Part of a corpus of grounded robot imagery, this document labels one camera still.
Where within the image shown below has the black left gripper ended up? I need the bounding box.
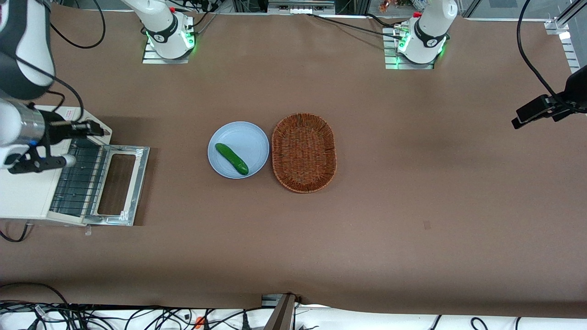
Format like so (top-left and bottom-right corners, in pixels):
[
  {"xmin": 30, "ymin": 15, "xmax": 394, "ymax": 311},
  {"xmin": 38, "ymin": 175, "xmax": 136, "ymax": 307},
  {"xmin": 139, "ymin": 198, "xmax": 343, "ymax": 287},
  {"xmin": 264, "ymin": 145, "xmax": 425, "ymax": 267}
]
[{"xmin": 511, "ymin": 65, "xmax": 587, "ymax": 129}]

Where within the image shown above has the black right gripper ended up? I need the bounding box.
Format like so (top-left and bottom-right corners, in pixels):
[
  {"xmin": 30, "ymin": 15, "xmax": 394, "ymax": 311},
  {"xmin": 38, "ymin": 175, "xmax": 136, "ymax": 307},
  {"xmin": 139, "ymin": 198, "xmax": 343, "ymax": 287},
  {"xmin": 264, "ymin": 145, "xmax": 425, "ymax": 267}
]
[{"xmin": 44, "ymin": 118, "xmax": 105, "ymax": 143}]

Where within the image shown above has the oven door with handle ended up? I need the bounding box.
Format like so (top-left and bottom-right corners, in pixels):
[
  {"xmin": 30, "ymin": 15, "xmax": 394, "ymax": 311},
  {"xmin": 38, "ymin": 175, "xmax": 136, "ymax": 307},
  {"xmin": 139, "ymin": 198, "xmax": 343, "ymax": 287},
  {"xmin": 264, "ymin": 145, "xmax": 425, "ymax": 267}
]
[{"xmin": 85, "ymin": 144, "xmax": 150, "ymax": 227}]

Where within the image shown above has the white toaster oven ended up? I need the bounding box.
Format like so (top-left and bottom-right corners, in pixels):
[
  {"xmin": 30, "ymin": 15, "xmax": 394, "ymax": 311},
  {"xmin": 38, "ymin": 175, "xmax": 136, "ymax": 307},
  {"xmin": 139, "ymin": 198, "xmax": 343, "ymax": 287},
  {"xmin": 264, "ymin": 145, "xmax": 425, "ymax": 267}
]
[{"xmin": 0, "ymin": 105, "xmax": 113, "ymax": 226}]

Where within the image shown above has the slotted aluminium plate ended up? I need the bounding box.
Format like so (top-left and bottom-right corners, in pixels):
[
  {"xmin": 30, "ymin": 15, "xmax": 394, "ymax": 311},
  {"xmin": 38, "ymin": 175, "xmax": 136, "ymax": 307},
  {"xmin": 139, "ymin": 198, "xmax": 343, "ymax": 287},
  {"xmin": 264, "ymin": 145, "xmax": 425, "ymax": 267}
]
[{"xmin": 560, "ymin": 32, "xmax": 582, "ymax": 74}]

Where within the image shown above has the green cucumber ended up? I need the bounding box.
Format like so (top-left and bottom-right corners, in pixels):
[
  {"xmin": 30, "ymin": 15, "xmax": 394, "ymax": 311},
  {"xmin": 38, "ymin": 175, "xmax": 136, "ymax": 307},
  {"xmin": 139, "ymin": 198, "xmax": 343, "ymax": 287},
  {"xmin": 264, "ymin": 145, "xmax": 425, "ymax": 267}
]
[{"xmin": 215, "ymin": 143, "xmax": 249, "ymax": 176}]

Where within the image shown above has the brown table cover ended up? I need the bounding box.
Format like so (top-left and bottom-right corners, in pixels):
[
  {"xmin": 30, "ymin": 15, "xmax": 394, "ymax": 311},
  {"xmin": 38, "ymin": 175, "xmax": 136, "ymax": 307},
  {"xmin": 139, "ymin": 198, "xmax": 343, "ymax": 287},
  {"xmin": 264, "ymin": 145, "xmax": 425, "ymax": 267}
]
[{"xmin": 0, "ymin": 9, "xmax": 587, "ymax": 320}]

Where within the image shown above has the light blue plate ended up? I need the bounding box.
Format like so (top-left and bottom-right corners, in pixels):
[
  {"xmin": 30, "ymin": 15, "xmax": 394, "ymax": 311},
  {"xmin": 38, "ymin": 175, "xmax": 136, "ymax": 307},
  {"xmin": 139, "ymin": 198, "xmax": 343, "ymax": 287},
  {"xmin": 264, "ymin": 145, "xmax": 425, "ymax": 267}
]
[{"xmin": 207, "ymin": 121, "xmax": 270, "ymax": 179}]

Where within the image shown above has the brown wicker basket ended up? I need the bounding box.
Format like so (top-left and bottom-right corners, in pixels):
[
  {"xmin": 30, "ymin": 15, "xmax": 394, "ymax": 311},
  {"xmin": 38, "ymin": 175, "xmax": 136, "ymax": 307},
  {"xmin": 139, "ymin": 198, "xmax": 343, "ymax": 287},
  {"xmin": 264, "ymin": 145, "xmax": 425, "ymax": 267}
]
[{"xmin": 271, "ymin": 113, "xmax": 338, "ymax": 194}]

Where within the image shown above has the grey metal box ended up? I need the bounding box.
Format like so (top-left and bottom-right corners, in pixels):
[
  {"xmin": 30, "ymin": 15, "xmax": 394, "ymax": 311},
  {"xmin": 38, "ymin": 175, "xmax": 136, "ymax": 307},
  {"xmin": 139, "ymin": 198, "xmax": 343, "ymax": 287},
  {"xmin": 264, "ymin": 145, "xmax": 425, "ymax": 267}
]
[{"xmin": 267, "ymin": 0, "xmax": 336, "ymax": 15}]

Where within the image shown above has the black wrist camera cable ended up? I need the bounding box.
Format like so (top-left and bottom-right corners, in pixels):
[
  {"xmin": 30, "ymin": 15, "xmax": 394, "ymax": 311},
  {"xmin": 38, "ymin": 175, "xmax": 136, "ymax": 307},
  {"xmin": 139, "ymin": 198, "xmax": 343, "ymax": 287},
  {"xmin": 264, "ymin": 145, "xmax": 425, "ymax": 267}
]
[
  {"xmin": 517, "ymin": 0, "xmax": 587, "ymax": 113},
  {"xmin": 46, "ymin": 0, "xmax": 106, "ymax": 123}
]

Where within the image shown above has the wire oven rack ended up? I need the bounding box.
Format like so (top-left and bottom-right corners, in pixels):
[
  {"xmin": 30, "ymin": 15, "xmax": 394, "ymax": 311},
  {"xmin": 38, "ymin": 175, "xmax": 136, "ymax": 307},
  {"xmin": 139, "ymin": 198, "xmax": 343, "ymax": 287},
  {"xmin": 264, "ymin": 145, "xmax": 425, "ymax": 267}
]
[{"xmin": 49, "ymin": 140, "xmax": 111, "ymax": 217}]

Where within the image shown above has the aluminium arm base plate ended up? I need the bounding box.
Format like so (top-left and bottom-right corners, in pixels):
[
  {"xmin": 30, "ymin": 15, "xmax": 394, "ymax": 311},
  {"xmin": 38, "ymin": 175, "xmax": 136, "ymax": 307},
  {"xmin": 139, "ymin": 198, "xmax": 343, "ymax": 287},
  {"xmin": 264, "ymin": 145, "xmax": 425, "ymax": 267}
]
[
  {"xmin": 384, "ymin": 27, "xmax": 435, "ymax": 70},
  {"xmin": 142, "ymin": 36, "xmax": 193, "ymax": 64}
]

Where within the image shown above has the aluminium frame profile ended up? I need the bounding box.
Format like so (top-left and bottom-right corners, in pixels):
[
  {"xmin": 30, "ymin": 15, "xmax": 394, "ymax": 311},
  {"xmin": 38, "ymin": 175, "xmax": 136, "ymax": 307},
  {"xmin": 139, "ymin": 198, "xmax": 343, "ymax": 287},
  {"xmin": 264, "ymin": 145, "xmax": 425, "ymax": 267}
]
[{"xmin": 554, "ymin": 0, "xmax": 587, "ymax": 29}]

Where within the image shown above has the black oven power cord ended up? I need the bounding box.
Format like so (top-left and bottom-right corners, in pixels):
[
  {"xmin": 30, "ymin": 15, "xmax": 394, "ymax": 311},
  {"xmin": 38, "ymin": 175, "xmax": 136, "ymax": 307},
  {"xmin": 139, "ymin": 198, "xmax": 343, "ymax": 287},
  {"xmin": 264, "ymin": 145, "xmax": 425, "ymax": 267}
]
[{"xmin": 0, "ymin": 221, "xmax": 31, "ymax": 243}]

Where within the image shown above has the thin black cable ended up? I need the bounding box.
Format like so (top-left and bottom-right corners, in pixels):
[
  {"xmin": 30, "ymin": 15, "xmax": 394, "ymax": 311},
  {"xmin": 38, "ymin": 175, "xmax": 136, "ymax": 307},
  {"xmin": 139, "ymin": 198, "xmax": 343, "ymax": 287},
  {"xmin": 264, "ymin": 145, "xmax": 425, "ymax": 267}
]
[{"xmin": 0, "ymin": 282, "xmax": 69, "ymax": 305}]

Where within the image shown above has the black base cable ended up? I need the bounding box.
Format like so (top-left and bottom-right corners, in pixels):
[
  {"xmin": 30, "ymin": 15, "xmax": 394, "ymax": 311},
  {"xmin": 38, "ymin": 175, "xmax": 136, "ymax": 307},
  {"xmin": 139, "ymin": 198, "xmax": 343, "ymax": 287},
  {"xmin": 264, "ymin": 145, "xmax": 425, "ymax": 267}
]
[
  {"xmin": 306, "ymin": 13, "xmax": 404, "ymax": 40},
  {"xmin": 366, "ymin": 13, "xmax": 397, "ymax": 28}
]

